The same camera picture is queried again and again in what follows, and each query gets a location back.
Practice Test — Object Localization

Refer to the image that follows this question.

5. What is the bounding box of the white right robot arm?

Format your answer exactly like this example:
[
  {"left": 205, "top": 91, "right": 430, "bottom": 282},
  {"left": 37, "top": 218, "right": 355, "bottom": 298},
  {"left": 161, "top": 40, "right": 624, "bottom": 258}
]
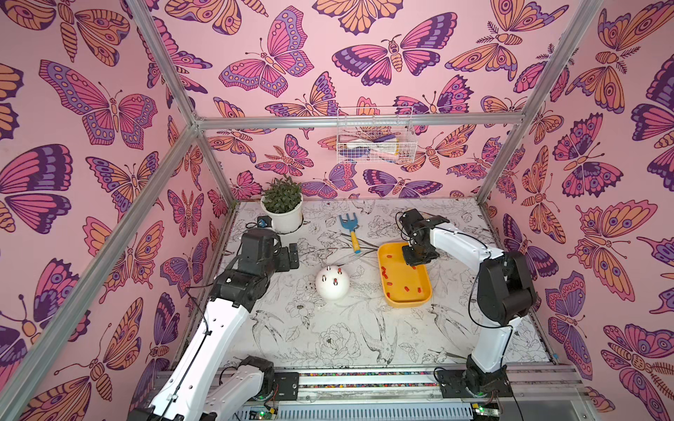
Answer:
[{"left": 397, "top": 209, "right": 537, "bottom": 396}]

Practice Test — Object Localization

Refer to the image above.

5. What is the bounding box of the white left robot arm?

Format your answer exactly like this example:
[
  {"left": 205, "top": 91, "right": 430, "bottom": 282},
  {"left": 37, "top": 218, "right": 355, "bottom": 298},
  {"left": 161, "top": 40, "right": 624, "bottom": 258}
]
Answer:
[{"left": 128, "top": 228, "right": 299, "bottom": 420}]

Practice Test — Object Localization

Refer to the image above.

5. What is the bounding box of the white dome with screws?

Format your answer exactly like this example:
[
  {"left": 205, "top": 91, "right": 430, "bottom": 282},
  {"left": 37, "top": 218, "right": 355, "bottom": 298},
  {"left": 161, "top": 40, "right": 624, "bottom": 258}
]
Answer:
[{"left": 315, "top": 266, "right": 350, "bottom": 301}]

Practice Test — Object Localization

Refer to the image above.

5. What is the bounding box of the yellow plastic tray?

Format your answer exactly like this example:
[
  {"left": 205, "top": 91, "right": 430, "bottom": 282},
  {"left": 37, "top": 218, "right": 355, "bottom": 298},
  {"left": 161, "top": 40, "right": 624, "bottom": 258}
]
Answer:
[{"left": 377, "top": 242, "right": 433, "bottom": 309}]

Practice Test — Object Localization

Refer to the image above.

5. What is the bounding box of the blue yellow garden rake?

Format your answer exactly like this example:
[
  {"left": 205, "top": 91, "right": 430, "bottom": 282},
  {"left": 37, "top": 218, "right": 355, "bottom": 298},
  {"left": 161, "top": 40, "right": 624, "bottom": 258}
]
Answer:
[{"left": 340, "top": 213, "right": 361, "bottom": 254}]

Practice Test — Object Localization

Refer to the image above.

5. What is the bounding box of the green plant in white pot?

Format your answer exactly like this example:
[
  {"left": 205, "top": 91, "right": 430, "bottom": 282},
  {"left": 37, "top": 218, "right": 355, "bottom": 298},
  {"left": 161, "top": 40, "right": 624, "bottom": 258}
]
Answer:
[{"left": 261, "top": 175, "right": 304, "bottom": 234}]

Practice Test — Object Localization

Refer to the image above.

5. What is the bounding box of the white wire wall basket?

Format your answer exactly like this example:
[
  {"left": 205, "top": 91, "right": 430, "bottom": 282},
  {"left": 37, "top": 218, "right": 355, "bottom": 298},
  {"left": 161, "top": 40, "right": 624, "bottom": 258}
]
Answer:
[{"left": 335, "top": 114, "right": 418, "bottom": 165}]

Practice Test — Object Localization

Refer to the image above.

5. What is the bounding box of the aluminium frame corner post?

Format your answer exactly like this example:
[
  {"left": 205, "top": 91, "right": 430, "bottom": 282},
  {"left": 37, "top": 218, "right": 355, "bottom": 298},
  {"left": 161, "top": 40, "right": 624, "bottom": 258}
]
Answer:
[{"left": 125, "top": 0, "right": 235, "bottom": 203}]

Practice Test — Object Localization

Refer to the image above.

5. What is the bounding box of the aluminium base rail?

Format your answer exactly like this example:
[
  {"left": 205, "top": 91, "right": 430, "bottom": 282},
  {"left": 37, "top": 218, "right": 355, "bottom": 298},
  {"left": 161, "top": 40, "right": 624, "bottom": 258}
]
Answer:
[{"left": 220, "top": 365, "right": 591, "bottom": 406}]

